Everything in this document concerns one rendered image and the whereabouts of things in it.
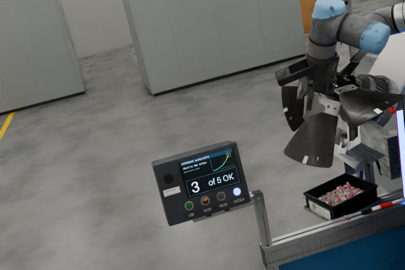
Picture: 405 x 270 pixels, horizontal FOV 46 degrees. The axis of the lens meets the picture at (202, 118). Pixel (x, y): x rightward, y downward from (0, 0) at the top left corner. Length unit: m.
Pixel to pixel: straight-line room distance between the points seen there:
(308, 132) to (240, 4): 5.59
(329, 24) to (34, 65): 7.79
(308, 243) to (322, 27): 0.76
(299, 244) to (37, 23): 7.48
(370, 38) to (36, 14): 7.77
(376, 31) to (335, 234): 0.77
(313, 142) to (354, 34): 0.85
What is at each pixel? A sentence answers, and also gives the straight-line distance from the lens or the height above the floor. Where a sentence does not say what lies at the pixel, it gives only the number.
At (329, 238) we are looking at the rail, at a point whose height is 0.82.
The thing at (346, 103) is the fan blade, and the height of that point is 1.17.
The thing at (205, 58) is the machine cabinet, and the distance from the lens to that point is 7.41.
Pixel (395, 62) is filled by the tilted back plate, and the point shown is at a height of 1.20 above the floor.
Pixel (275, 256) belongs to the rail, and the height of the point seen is 0.82.
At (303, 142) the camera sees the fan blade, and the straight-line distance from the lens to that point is 2.03.
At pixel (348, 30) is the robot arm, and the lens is 1.25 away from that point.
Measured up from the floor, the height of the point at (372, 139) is 0.99.
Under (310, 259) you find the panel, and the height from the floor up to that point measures 0.75.
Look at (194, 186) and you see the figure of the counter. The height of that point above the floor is 1.16.
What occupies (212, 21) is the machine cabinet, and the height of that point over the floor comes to 0.90.
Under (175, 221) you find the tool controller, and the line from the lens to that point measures 1.45.
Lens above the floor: 1.78
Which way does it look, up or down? 18 degrees down
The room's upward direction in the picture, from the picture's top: 12 degrees counter-clockwise
